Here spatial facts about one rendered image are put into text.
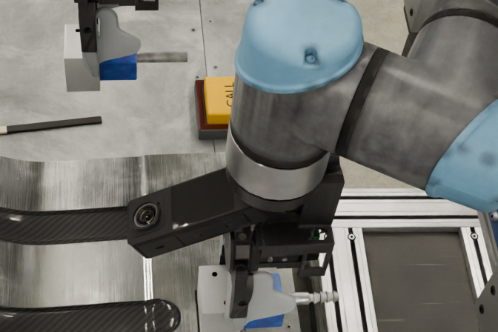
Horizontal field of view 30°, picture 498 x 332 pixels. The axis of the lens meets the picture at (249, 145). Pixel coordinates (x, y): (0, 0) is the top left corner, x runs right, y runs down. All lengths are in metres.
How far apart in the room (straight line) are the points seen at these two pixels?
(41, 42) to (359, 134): 0.71
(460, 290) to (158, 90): 0.81
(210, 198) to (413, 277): 1.07
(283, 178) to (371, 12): 1.85
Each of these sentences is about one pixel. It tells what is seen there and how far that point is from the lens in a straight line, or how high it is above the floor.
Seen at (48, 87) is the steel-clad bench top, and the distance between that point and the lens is 1.17.
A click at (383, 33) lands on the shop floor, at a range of 2.43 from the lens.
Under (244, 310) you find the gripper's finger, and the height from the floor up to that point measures 0.98.
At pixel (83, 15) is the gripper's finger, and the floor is 1.04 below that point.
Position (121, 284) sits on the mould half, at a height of 0.89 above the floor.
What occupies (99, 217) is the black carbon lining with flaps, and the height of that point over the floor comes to 0.88.
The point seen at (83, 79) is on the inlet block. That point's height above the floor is 0.92.
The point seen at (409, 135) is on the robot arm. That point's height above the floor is 1.25.
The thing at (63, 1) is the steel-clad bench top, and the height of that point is 0.80.
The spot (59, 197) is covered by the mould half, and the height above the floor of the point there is 0.88.
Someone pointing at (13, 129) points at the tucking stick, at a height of 0.80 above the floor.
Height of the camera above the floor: 1.68
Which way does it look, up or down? 52 degrees down
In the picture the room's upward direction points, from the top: 8 degrees clockwise
